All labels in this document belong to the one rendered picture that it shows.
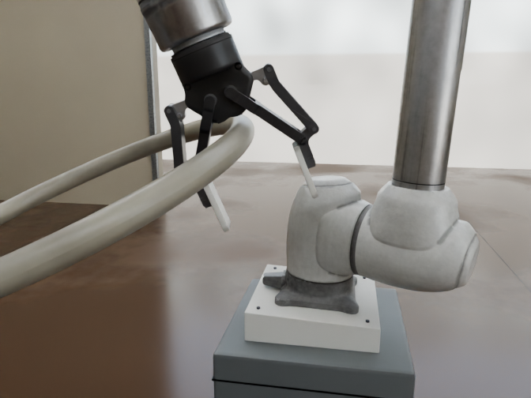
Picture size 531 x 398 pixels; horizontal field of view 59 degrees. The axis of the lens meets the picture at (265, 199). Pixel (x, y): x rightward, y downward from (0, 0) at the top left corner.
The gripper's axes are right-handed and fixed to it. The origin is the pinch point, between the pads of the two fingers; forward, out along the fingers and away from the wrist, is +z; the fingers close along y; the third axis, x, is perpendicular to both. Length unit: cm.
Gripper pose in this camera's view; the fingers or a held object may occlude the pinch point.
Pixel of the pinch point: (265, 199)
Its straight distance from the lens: 58.8
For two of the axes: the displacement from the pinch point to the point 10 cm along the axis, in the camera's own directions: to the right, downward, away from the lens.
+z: 3.7, 8.8, 3.0
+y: -9.3, 3.5, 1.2
